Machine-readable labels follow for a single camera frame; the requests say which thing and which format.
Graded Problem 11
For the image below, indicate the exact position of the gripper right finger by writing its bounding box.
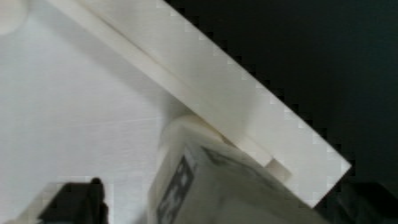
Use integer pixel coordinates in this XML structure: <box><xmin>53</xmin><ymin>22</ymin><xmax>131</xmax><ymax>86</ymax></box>
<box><xmin>314</xmin><ymin>182</ymin><xmax>398</xmax><ymax>224</ymax></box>

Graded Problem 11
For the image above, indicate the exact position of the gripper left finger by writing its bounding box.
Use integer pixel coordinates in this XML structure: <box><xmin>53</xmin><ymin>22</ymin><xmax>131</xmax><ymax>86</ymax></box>
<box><xmin>38</xmin><ymin>178</ymin><xmax>108</xmax><ymax>224</ymax></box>

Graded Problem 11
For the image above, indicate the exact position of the white leg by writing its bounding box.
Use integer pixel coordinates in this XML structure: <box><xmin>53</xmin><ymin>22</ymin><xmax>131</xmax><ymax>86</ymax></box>
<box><xmin>147</xmin><ymin>115</ymin><xmax>328</xmax><ymax>224</ymax></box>

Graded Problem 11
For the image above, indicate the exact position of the white square table top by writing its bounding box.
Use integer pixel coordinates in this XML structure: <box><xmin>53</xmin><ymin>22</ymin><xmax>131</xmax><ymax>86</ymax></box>
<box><xmin>0</xmin><ymin>0</ymin><xmax>349</xmax><ymax>224</ymax></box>

